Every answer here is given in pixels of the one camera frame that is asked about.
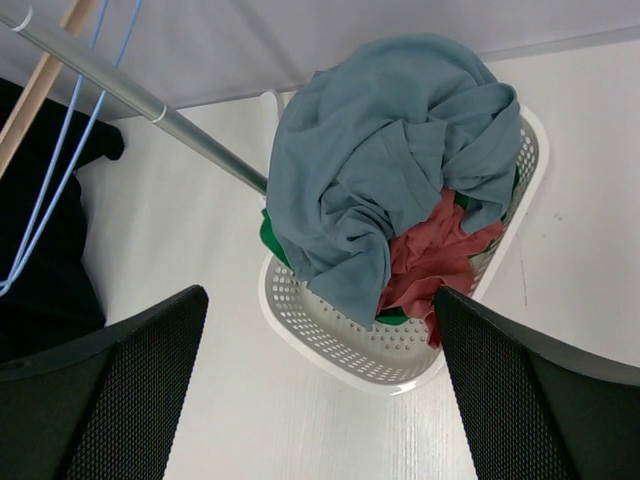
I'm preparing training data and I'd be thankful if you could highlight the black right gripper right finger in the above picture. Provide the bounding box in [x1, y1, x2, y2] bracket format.
[434, 287, 639, 479]

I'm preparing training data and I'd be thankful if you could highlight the salmon red t shirt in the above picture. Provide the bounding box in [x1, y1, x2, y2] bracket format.
[376, 189, 503, 349]

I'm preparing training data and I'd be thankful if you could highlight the silver white clothes rack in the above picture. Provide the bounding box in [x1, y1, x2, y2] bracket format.
[0, 9, 286, 196]

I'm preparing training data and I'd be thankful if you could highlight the black t shirt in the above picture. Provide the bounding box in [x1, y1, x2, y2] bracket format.
[1, 100, 125, 362]

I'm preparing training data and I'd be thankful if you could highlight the grey blue t shirt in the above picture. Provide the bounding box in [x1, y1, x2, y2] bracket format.
[266, 34, 521, 328]

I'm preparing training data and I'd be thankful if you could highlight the white perforated plastic basket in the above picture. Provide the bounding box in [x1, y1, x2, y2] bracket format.
[258, 106, 550, 396]

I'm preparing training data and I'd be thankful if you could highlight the green t shirt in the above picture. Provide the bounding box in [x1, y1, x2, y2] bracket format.
[258, 169, 521, 326]

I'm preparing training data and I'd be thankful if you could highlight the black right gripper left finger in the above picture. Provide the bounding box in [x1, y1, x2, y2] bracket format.
[1, 285, 208, 479]

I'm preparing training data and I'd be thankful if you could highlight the light blue wire hanger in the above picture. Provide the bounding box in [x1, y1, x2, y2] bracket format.
[1, 1, 109, 295]
[0, 0, 144, 291]

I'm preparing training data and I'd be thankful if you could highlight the beige wooden hanger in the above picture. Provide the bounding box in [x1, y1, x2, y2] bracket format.
[1, 0, 94, 175]

